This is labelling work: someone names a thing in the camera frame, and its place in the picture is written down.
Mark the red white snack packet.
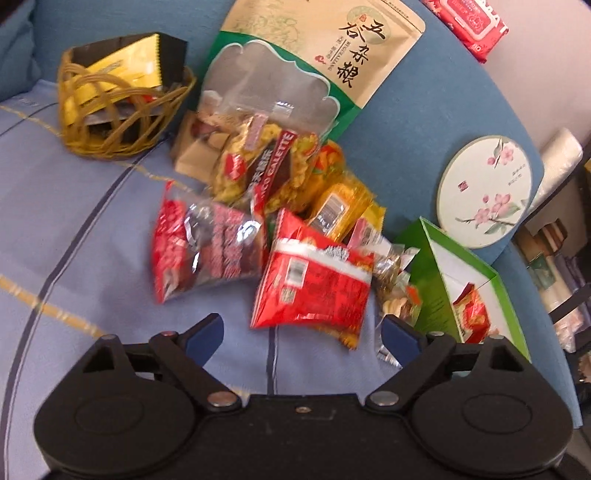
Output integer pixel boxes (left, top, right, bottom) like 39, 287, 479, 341
249, 208, 376, 344

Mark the orange printed snack packet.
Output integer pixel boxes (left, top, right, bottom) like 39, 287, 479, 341
311, 142, 347, 186

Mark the black metal shelf rack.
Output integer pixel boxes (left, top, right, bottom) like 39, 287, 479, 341
515, 203, 591, 370

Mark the clear packet of beige cakes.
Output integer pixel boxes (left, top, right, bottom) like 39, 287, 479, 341
173, 90, 241, 182

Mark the red wet wipes pack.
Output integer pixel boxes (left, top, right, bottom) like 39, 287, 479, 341
421, 0, 509, 64

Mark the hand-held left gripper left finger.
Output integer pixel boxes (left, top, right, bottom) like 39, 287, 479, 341
83, 313, 243, 412

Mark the black snack packet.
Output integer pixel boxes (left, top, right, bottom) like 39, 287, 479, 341
71, 31, 189, 90

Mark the small red snack packet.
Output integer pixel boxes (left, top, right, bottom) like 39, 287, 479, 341
451, 283, 493, 345

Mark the light blue striped blanket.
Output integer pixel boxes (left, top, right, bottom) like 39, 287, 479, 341
0, 78, 404, 467

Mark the green cardboard box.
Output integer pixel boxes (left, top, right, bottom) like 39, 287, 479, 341
393, 217, 532, 366

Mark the blue fabric sofa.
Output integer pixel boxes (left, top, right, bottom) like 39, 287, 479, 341
0, 0, 583, 411

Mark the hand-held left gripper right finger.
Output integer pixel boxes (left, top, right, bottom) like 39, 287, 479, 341
365, 315, 525, 411

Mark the woven wicker basket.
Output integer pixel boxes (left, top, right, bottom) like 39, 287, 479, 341
58, 46, 198, 159

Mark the small yellow snack packet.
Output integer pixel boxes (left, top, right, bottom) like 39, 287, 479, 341
362, 202, 387, 234

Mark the dark red snack packet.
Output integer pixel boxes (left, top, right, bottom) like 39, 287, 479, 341
151, 181, 269, 304

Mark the large beige green pouch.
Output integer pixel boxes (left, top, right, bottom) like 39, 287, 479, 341
196, 0, 426, 144

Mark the yellow red cracker packet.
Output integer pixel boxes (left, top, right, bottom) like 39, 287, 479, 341
210, 113, 320, 215

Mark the clear mixed nut packet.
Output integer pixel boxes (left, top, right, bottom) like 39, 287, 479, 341
372, 244, 423, 326

